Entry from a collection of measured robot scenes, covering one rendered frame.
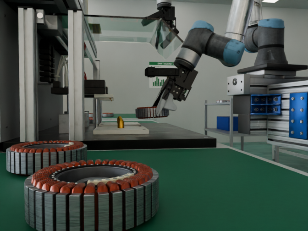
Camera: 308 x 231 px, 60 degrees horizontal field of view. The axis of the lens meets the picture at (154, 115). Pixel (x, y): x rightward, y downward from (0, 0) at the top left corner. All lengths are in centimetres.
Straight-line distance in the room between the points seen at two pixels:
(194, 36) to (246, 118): 52
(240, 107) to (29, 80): 96
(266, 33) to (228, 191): 115
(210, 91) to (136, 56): 193
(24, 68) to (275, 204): 53
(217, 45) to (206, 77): 563
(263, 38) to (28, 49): 107
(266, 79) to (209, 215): 111
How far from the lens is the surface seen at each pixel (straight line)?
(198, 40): 91
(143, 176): 22
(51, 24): 71
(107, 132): 73
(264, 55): 137
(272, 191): 33
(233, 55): 89
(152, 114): 84
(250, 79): 127
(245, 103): 128
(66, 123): 77
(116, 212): 20
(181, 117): 631
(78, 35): 62
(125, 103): 612
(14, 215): 27
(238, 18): 104
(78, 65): 60
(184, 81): 90
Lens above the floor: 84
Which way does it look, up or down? 2 degrees down
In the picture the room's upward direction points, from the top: straight up
